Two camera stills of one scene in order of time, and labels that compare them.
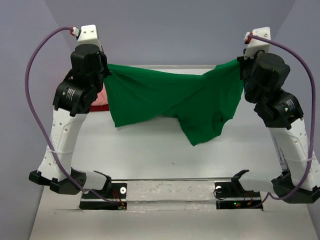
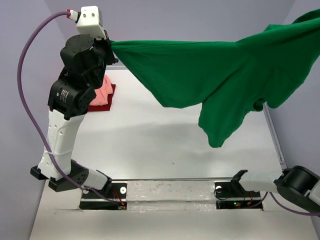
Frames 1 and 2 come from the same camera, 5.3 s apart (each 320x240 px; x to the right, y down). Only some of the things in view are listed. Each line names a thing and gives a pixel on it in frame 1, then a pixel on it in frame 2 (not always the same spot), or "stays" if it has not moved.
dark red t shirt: x=105 y=107 stays
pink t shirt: x=102 y=98 stays
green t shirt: x=203 y=104 -> x=266 y=68
